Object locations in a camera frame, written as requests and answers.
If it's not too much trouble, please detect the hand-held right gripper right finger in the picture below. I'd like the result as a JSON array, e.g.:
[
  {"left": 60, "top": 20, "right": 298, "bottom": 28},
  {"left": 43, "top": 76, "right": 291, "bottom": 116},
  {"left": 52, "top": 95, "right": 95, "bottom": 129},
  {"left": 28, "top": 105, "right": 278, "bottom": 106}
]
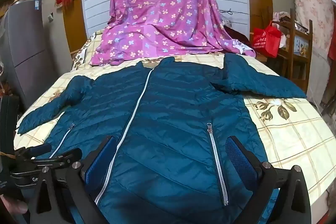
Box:
[{"left": 225, "top": 135, "right": 313, "bottom": 224}]

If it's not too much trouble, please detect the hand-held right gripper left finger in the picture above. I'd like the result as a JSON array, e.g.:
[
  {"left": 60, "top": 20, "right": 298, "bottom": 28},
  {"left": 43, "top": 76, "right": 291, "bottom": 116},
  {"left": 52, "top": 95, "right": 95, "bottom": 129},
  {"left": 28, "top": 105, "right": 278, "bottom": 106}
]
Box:
[{"left": 28, "top": 135, "right": 118, "bottom": 224}]

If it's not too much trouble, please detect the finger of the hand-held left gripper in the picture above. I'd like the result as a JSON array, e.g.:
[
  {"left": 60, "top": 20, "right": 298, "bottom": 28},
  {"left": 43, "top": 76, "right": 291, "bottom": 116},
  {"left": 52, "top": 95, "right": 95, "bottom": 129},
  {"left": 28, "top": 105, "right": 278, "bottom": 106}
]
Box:
[
  {"left": 31, "top": 148, "right": 83, "bottom": 168},
  {"left": 14, "top": 144, "right": 52, "bottom": 161}
]

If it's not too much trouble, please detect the teal quilted jacket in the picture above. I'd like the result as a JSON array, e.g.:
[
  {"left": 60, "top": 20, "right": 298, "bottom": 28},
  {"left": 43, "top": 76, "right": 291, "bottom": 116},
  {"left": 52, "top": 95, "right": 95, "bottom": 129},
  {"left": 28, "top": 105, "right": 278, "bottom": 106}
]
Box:
[{"left": 17, "top": 53, "right": 307, "bottom": 224}]

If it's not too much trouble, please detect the person's left hand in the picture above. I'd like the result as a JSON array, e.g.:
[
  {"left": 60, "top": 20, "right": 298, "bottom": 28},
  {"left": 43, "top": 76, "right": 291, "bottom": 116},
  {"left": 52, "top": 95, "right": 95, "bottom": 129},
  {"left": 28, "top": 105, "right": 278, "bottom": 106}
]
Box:
[{"left": 0, "top": 196, "right": 28, "bottom": 224}]

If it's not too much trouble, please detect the bed with floral checked sheet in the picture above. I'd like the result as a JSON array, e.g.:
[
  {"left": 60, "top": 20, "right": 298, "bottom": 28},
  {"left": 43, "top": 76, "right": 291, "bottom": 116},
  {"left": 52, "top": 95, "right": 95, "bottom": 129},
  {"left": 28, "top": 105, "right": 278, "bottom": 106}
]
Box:
[{"left": 13, "top": 30, "right": 336, "bottom": 216}]

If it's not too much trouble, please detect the grey refrigerator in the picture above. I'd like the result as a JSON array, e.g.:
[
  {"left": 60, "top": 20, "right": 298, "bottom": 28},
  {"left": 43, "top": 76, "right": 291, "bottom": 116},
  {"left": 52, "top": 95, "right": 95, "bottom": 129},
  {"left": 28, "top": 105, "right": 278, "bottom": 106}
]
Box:
[{"left": 0, "top": 0, "right": 65, "bottom": 111}]

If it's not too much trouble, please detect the red shopping bag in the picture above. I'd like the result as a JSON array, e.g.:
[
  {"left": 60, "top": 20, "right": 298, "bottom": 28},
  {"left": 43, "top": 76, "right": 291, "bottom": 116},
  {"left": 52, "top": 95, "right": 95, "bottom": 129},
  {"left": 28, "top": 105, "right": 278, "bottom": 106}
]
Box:
[{"left": 252, "top": 21, "right": 282, "bottom": 58}]

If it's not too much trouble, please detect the colourful picture box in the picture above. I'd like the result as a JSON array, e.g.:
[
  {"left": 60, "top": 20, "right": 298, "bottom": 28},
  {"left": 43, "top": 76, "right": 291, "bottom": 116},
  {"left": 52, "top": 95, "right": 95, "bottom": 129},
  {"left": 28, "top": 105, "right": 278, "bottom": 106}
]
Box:
[{"left": 294, "top": 36, "right": 309, "bottom": 57}]

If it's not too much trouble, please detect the red hanging cloth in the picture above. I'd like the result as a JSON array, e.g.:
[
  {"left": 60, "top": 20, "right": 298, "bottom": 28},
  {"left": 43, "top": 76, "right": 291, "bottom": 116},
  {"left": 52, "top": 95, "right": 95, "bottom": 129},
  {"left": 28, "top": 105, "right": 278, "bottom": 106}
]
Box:
[{"left": 327, "top": 36, "right": 336, "bottom": 63}]

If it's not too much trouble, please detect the pink cloth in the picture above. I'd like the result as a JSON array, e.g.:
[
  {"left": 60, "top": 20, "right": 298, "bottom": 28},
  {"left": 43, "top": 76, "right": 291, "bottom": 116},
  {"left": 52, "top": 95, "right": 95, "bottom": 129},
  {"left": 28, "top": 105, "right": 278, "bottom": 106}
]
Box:
[{"left": 273, "top": 11, "right": 289, "bottom": 24}]

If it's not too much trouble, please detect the purple floral sheet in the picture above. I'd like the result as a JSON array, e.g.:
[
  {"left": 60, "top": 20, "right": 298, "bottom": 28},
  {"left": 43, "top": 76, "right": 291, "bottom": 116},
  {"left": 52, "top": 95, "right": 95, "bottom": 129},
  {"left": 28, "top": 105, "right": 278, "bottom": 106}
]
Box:
[{"left": 89, "top": 0, "right": 256, "bottom": 67}]

